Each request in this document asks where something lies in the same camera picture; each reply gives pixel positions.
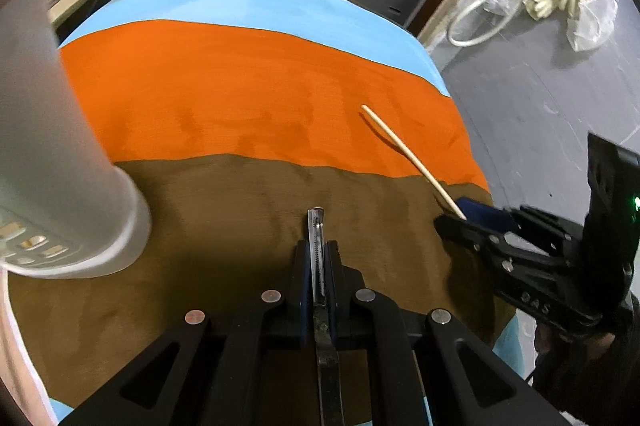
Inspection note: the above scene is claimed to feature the steel utensil dark handle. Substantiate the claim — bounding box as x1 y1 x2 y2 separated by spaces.
307 206 344 425

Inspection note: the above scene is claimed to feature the white hose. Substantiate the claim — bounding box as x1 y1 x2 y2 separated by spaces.
446 0 536 50

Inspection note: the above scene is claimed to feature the wooden chopstick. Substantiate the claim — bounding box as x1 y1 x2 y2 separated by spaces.
360 105 466 220

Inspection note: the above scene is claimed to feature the person right hand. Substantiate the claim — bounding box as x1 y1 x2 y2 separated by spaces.
534 322 615 361

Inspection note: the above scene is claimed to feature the white plastic utensil holder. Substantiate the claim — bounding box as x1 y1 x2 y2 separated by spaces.
1 0 151 279

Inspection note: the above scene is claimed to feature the striped blue orange brown cloth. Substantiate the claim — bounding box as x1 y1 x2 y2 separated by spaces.
8 0 515 406

